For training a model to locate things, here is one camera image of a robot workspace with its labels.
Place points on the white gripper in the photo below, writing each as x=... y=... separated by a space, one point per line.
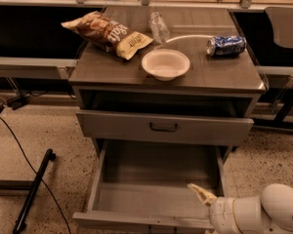
x=222 y=214

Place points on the grey drawer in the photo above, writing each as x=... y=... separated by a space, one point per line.
x=164 y=128
x=143 y=187

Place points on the grey wooden drawer cabinet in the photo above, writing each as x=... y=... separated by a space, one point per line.
x=212 y=87

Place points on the grey top drawer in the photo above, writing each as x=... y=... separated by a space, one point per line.
x=164 y=128

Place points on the white paper bowl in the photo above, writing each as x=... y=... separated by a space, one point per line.
x=165 y=64

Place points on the blue soda can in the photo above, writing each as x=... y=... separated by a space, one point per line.
x=225 y=46

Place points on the black metal stand leg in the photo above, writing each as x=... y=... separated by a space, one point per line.
x=20 y=222

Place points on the clear plastic bottle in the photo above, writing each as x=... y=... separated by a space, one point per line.
x=158 y=27

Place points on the brown chip bag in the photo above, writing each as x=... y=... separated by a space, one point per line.
x=108 y=34

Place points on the grey left workbench rail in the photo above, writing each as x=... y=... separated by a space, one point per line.
x=37 y=68

